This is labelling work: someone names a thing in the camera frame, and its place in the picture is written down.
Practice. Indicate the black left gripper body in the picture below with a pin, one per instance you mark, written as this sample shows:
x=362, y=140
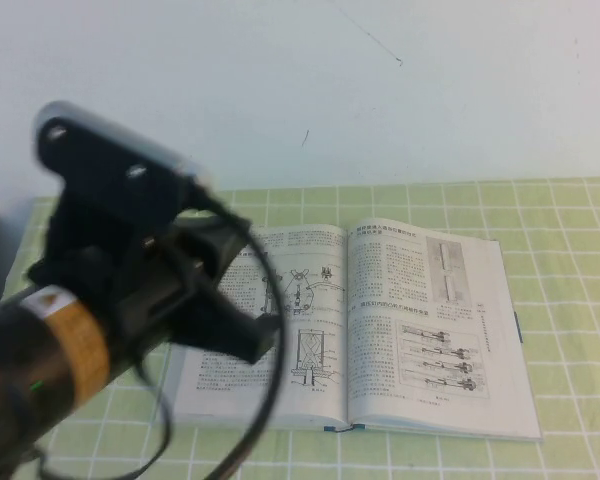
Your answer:
x=145, y=290

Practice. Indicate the green checked tablecloth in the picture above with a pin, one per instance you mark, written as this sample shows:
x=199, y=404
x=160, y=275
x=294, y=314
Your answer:
x=555, y=250

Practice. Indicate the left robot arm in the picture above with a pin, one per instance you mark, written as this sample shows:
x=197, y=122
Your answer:
x=30, y=375

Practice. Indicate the technical book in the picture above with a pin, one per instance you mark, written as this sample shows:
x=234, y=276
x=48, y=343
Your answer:
x=405, y=325

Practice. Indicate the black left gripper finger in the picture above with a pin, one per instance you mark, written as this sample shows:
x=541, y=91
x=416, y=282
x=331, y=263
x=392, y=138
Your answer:
x=269, y=327
x=225, y=330

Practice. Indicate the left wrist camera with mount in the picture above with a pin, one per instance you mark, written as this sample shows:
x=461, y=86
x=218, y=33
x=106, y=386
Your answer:
x=110, y=175

